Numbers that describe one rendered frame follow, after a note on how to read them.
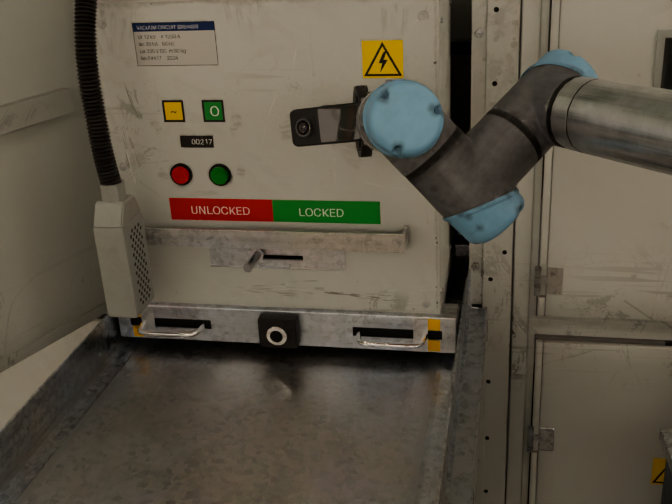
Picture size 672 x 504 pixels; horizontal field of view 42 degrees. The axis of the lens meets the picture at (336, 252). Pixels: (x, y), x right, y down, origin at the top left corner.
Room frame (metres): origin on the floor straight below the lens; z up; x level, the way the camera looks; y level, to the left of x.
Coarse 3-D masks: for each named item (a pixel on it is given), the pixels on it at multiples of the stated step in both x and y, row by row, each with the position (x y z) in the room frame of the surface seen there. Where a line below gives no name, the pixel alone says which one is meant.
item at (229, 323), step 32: (128, 320) 1.24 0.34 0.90; (160, 320) 1.23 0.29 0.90; (192, 320) 1.22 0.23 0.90; (224, 320) 1.21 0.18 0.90; (256, 320) 1.20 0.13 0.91; (320, 320) 1.18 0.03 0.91; (352, 320) 1.17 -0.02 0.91; (384, 320) 1.16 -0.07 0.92; (448, 320) 1.14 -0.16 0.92; (448, 352) 1.14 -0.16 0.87
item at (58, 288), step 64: (0, 0) 1.34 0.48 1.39; (64, 0) 1.44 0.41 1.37; (0, 64) 1.33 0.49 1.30; (64, 64) 1.43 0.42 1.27; (0, 128) 1.29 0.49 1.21; (64, 128) 1.41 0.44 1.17; (0, 192) 1.29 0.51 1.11; (64, 192) 1.39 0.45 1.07; (0, 256) 1.27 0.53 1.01; (64, 256) 1.37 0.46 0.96; (0, 320) 1.24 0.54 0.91; (64, 320) 1.34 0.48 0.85
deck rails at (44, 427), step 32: (96, 352) 1.18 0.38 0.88; (128, 352) 1.22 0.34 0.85; (64, 384) 1.08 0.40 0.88; (96, 384) 1.13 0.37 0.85; (448, 384) 1.07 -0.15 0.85; (32, 416) 0.99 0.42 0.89; (64, 416) 1.05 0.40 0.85; (448, 416) 0.90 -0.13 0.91; (0, 448) 0.91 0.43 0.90; (32, 448) 0.97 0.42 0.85; (448, 448) 0.88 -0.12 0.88; (0, 480) 0.90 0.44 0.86; (448, 480) 0.86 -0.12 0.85
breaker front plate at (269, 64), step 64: (256, 0) 1.20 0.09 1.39; (320, 0) 1.18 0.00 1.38; (384, 0) 1.17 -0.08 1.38; (128, 64) 1.24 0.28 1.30; (256, 64) 1.20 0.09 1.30; (320, 64) 1.19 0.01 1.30; (128, 128) 1.25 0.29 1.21; (192, 128) 1.23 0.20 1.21; (256, 128) 1.21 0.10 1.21; (128, 192) 1.25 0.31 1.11; (192, 192) 1.23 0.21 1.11; (256, 192) 1.21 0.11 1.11; (320, 192) 1.19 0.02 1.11; (384, 192) 1.17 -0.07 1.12; (192, 256) 1.23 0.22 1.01; (320, 256) 1.19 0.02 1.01; (384, 256) 1.17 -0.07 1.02
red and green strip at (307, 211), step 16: (176, 208) 1.23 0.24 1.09; (192, 208) 1.23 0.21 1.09; (208, 208) 1.22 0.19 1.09; (224, 208) 1.22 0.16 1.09; (240, 208) 1.21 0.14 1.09; (256, 208) 1.21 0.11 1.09; (272, 208) 1.20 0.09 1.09; (288, 208) 1.20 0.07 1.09; (304, 208) 1.19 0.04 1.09; (320, 208) 1.19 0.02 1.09; (336, 208) 1.18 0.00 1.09; (352, 208) 1.18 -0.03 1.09; (368, 208) 1.17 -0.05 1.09
